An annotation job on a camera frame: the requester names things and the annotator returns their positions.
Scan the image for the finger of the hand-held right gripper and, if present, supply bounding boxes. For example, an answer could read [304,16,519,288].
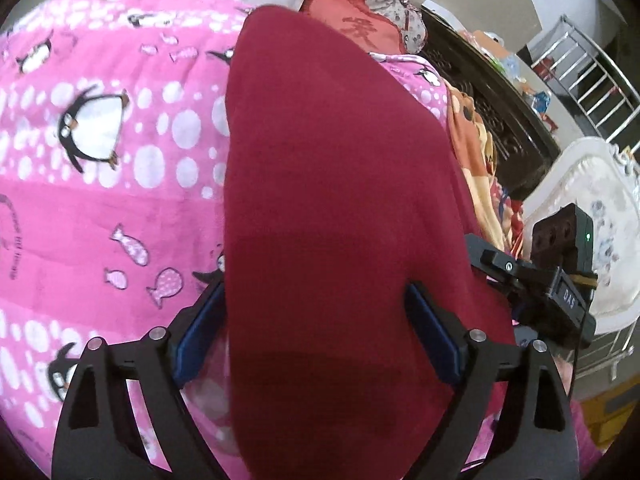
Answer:
[510,302,542,347]
[465,232,560,301]

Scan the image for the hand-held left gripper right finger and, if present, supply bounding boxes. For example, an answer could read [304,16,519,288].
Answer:
[404,282,581,480]

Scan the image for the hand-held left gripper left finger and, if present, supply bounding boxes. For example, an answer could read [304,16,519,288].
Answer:
[51,277,236,480]

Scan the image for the dark red sweater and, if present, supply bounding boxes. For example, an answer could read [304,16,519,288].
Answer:
[222,4,518,480]

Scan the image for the orange cartoon blanket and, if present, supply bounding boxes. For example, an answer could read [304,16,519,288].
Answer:
[445,85,531,261]

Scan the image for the white ornate chair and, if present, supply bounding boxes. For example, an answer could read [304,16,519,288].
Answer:
[522,135,640,382]

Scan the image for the pink penguin print blanket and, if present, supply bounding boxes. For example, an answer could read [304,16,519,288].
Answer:
[0,0,603,480]

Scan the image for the dark carved wooden headboard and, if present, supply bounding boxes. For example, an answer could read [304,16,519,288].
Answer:
[417,2,561,201]

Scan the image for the pile of assorted packets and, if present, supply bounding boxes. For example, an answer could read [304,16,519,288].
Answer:
[460,30,558,133]

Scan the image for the metal rack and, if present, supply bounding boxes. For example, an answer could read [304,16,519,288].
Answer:
[530,15,640,147]

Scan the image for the small red heart pillow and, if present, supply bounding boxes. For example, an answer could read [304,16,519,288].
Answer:
[300,0,408,56]

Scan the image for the black cable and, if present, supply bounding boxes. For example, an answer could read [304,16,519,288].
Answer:
[569,310,590,403]

